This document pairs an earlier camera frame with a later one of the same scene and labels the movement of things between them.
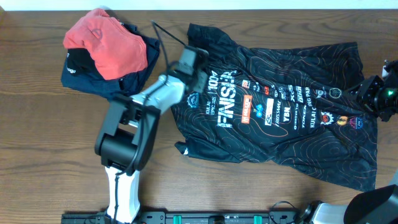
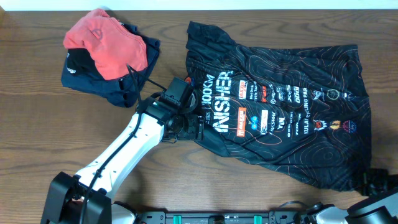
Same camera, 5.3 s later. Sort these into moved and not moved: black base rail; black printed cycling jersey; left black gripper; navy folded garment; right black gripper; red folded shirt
Moved: right black gripper; left black gripper
Not moved: black printed cycling jersey; black base rail; navy folded garment; red folded shirt
